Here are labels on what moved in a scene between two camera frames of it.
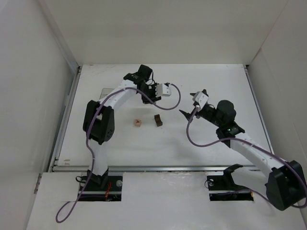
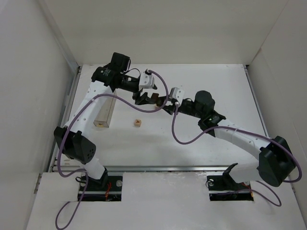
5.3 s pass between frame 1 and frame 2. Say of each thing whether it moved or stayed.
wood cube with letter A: stayed
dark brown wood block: moved
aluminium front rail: stayed
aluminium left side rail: stayed
